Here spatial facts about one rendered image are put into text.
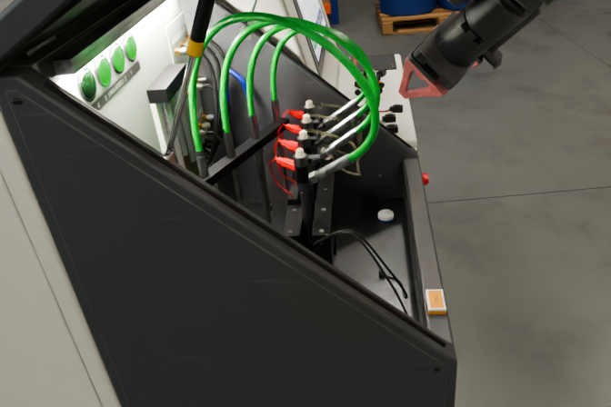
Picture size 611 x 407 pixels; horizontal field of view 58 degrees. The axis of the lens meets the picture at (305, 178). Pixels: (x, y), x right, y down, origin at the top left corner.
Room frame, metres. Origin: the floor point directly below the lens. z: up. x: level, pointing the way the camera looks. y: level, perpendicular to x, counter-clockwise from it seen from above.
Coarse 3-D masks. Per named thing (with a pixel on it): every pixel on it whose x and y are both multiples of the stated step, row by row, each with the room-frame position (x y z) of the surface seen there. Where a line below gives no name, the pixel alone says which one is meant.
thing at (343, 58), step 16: (240, 16) 0.91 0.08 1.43; (256, 16) 0.89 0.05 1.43; (272, 16) 0.88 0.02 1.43; (208, 32) 0.94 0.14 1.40; (304, 32) 0.85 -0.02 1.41; (336, 48) 0.83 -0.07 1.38; (352, 64) 0.81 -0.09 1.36; (192, 80) 0.97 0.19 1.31; (192, 96) 0.97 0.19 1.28; (368, 96) 0.80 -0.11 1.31; (192, 112) 0.98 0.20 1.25; (192, 128) 0.98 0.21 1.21; (368, 144) 0.80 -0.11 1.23; (352, 160) 0.82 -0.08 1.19
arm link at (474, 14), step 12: (468, 0) 0.62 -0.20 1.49; (480, 0) 0.62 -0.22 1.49; (492, 0) 0.61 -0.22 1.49; (504, 0) 0.60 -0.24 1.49; (468, 12) 0.63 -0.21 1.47; (480, 12) 0.62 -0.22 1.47; (492, 12) 0.60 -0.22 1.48; (504, 12) 0.60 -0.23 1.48; (516, 12) 0.60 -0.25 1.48; (528, 12) 0.61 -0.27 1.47; (468, 24) 0.64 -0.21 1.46; (480, 24) 0.62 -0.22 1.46; (492, 24) 0.61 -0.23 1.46; (504, 24) 0.60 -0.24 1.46; (516, 24) 0.60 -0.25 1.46; (480, 36) 0.62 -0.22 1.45; (492, 36) 0.62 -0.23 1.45
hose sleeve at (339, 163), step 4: (344, 156) 0.83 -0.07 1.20; (336, 160) 0.83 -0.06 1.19; (340, 160) 0.83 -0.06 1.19; (344, 160) 0.82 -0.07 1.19; (348, 160) 0.82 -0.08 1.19; (328, 164) 0.84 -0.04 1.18; (332, 164) 0.83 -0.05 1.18; (336, 164) 0.83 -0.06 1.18; (340, 164) 0.82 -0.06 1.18; (344, 164) 0.82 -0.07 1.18; (348, 164) 0.82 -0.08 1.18; (320, 168) 0.85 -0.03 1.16; (324, 168) 0.84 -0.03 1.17; (328, 168) 0.84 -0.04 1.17; (332, 168) 0.83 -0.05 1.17; (336, 168) 0.83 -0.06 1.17; (340, 168) 0.83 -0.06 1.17; (316, 172) 0.85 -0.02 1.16; (320, 172) 0.84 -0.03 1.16; (324, 172) 0.84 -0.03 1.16; (328, 172) 0.84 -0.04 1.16; (332, 172) 0.83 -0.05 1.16; (316, 176) 0.85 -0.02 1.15; (320, 176) 0.84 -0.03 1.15; (324, 176) 0.84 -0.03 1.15
